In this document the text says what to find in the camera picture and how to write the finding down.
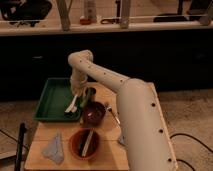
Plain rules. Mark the dark purple bowl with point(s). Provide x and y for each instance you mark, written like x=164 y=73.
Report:
x=93 y=113

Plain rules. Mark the dark green can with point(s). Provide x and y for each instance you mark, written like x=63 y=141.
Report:
x=89 y=96

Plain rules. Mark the metal fork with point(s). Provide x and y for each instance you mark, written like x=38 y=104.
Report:
x=109 y=109

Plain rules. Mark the blue sponge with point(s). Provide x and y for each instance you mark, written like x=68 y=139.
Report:
x=121 y=140

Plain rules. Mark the red object on shelf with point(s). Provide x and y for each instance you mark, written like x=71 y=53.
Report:
x=84 y=21

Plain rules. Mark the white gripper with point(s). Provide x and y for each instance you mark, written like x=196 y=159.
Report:
x=77 y=88

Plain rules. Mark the black office chair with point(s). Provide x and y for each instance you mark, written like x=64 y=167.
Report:
x=29 y=12

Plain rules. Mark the black pole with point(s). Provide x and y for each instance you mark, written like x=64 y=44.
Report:
x=22 y=131

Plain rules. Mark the black and white block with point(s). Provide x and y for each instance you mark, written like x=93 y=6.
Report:
x=85 y=147

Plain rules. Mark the light blue cloth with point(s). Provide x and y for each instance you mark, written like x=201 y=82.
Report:
x=54 y=149

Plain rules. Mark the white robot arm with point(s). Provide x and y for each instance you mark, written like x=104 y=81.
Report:
x=147 y=143

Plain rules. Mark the white black dish brush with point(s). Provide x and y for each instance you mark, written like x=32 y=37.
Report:
x=72 y=107

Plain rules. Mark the green plastic tray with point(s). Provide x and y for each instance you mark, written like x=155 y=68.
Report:
x=55 y=98

